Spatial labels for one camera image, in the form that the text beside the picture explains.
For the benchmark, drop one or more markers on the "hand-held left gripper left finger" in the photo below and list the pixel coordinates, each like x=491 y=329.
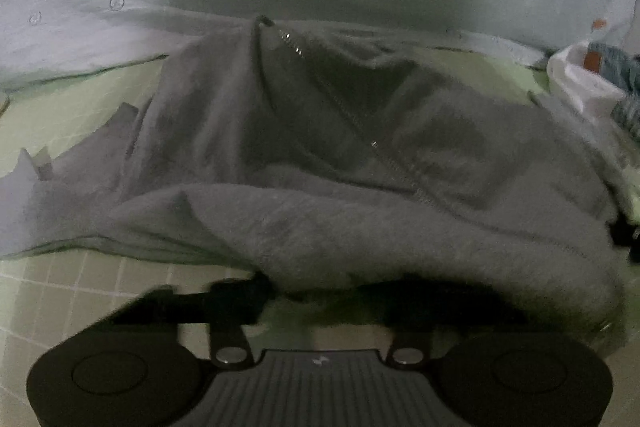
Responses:
x=227 y=342

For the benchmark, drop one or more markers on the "blue checked shirt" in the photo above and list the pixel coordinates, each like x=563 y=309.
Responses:
x=629 y=114

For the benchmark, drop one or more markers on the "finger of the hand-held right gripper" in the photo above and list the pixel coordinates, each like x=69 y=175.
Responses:
x=626 y=239

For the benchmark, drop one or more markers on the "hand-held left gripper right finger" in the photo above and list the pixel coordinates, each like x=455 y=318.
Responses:
x=410 y=343

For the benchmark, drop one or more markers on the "blue jeans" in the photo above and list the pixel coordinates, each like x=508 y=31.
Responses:
x=617 y=64

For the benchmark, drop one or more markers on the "green grid bed sheet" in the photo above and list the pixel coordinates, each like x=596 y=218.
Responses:
x=75 y=117

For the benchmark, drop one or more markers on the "grey zip hoodie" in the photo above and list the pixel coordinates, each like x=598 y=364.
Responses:
x=325 y=232

